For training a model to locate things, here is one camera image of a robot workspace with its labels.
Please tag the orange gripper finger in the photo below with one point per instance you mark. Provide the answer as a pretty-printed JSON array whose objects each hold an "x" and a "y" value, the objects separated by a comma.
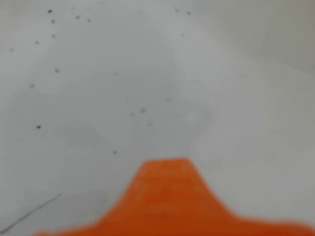
[{"x": 167, "y": 201}]

